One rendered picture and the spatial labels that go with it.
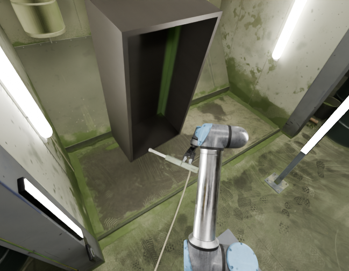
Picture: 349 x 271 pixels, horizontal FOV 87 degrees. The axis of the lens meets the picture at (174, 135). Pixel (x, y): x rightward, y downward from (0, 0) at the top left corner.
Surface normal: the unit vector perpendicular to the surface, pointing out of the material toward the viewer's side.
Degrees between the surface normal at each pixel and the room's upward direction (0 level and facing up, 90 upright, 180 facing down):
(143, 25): 12
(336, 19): 90
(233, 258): 5
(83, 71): 57
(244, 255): 5
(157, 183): 0
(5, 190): 90
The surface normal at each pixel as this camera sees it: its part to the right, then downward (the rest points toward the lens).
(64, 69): 0.48, 0.15
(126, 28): 0.17, -0.55
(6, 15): 0.54, 0.63
